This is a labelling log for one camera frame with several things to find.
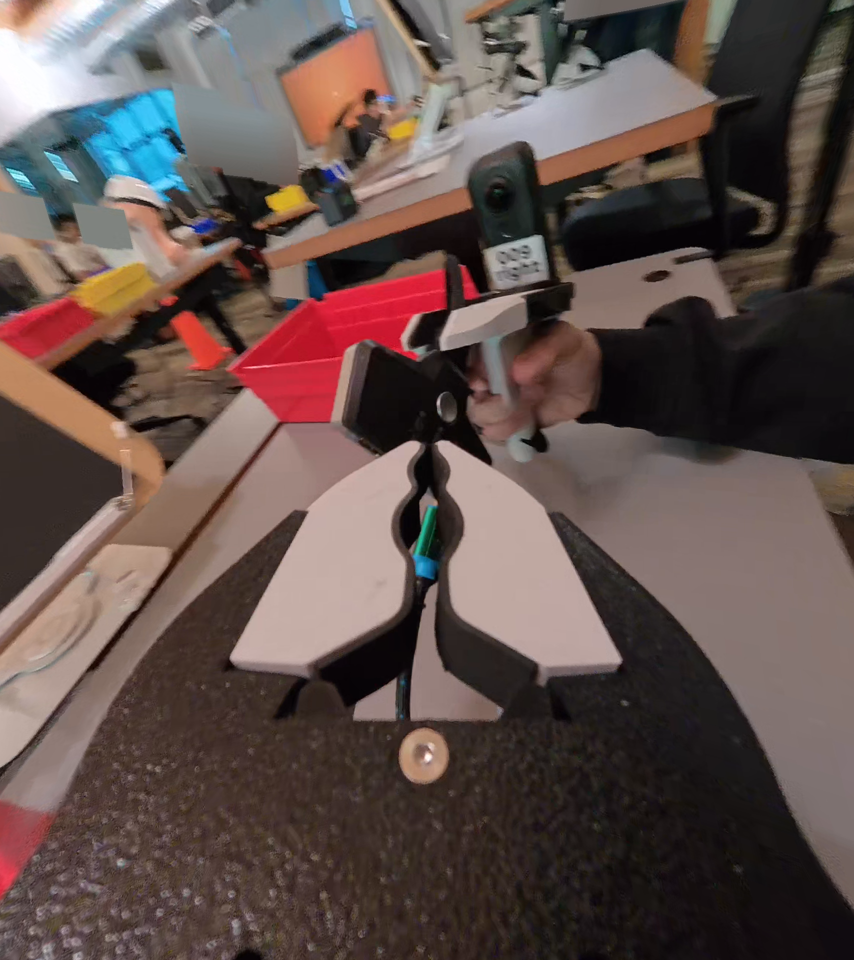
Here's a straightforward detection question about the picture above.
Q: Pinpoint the person's right hand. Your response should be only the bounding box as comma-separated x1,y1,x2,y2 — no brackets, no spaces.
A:
468,322,602,445

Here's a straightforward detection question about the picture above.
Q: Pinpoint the clear plastic bag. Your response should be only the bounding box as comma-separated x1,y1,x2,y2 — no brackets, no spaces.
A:
0,543,173,775

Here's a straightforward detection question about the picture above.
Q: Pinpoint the black usb cable green plug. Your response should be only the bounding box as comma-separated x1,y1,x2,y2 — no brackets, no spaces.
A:
393,504,443,721

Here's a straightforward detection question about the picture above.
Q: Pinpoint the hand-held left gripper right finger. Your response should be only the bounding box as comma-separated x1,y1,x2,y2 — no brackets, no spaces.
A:
430,441,623,710

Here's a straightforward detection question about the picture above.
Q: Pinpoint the wooden edge work table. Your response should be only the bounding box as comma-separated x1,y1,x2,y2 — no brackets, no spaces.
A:
35,238,242,370

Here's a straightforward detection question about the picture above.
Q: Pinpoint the black panel with wooden edge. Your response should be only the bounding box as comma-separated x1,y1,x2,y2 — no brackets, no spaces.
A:
0,318,167,676

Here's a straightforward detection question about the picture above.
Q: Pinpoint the orange traffic cone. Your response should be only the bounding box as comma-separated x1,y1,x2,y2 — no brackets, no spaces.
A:
172,311,235,372

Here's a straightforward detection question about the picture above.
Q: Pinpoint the large red plastic bin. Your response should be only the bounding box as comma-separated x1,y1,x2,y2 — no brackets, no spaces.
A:
228,266,481,425

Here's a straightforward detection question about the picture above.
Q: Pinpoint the grey table with wooden edge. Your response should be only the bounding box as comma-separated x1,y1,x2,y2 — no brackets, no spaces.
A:
262,48,721,271

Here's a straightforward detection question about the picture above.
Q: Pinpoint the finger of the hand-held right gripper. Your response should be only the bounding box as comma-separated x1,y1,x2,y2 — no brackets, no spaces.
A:
415,351,493,466
400,255,529,357

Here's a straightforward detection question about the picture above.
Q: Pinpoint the black office chair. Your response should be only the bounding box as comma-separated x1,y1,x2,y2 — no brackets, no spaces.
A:
562,0,841,273

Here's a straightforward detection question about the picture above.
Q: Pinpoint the silver usb port hub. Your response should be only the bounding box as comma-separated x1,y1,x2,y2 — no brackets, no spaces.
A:
333,341,436,457

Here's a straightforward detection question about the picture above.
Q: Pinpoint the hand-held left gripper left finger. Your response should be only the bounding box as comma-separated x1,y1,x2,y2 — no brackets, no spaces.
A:
230,441,432,705

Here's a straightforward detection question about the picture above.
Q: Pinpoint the yellow plastic bin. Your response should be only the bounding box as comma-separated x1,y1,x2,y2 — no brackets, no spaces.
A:
70,262,154,316

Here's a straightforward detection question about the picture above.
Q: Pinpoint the orange display board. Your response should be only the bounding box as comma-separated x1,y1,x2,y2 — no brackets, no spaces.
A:
277,26,396,147

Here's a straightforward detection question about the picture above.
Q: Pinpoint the black box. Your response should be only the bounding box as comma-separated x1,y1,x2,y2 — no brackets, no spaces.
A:
318,183,358,228

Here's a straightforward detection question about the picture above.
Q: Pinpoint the small yellow bin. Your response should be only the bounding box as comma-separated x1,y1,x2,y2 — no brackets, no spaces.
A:
265,185,319,216

